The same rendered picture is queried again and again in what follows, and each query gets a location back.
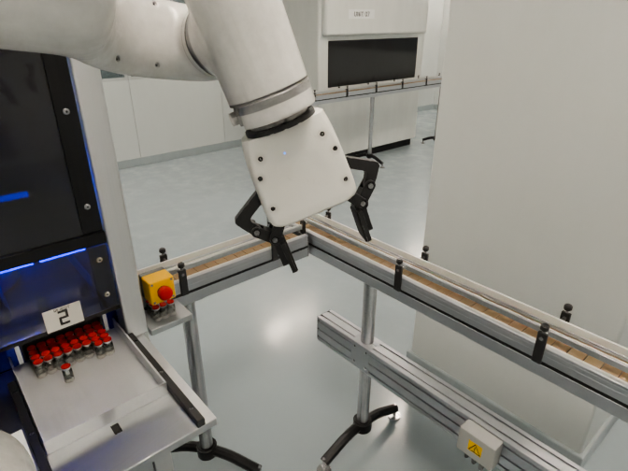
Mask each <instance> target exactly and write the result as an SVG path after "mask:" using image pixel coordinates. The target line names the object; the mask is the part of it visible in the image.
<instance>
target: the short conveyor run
mask: <svg viewBox="0 0 628 471"><path fill-rule="evenodd" d="M299 230H302V225H301V224H299V225H296V226H294V227H290V226H289V225H287V226H285V227H284V231H283V234H284V236H285V239H286V241H287V243H288V246H289V248H290V250H291V253H292V255H293V258H294V260H295V261H298V260H300V259H303V258H305V257H307V256H308V235H306V234H301V233H299V232H297V231H299ZM159 252H160V253H162V255H159V257H160V262H159V263H158V264H154V265H151V266H147V267H144V268H141V269H138V270H137V274H138V275H139V274H142V273H145V272H148V271H151V270H152V269H155V268H158V267H161V266H162V267H163V268H164V269H165V270H166V271H167V272H169V273H170V274H171V275H172V276H173V279H174V285H175V292H176V297H174V298H171V299H173V300H174V299H177V300H178V301H179V302H180V303H181V304H182V305H183V306H186V305H188V304H190V303H192V302H195V301H197V300H200V299H202V298H205V297H207V296H210V295H212V294H214V293H218V292H220V291H223V290H225V289H228V288H230V287H233V286H235V285H237V284H239V283H242V282H244V281H247V280H249V279H252V278H256V277H258V276H261V275H262V274H265V273H267V272H270V271H272V270H275V269H277V268H280V267H282V266H283V264H282V262H281V260H280V258H279V256H278V252H277V250H276V248H275V246H273V245H271V244H270V243H269V242H266V241H263V240H262V239H259V238H256V237H253V236H252V234H246V235H242V236H239V237H236V238H233V239H230V240H227V241H224V242H221V243H218V244H215V245H212V246H209V247H206V248H203V249H200V250H196V251H193V252H190V253H187V254H184V255H181V256H179V257H176V258H173V259H170V260H167V254H166V253H165V248H159Z"/></svg>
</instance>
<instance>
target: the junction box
mask: <svg viewBox="0 0 628 471"><path fill-rule="evenodd" d="M503 444H504V442H503V441H502V440H500V439H499V438H497V437H496V436H494V435H492V434H491V433H489V432H488V431H486V430H485V429H483V428H482V427H480V426H479V425H477V424H476V423H474V422H473V421H471V420H469V419H468V420H467V421H466V422H465V423H463V424H462V425H461V426H460V430H459V435H458V440H457V446H456V447H457V448H458V449H459V450H461V451H463V452H464V453H465V454H467V455H468V456H469V457H471V458H472V459H474V460H475V461H476V462H478V463H479V464H481V465H482V466H484V467H485V468H486V469H488V470H489V471H492V470H493V469H494V468H495V467H496V466H497V464H498V463H499V460H500V456H501V451H502V447H503Z"/></svg>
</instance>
